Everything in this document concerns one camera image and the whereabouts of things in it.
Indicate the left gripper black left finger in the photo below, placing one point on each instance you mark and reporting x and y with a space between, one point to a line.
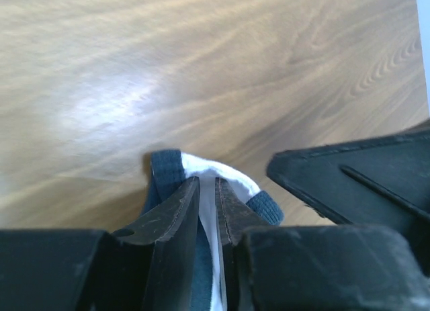
146 265

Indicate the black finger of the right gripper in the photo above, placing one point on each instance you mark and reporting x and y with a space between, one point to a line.
383 180

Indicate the white printed tank top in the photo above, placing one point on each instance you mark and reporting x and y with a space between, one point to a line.
169 168

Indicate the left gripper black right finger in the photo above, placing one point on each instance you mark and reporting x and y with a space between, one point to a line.
264 267

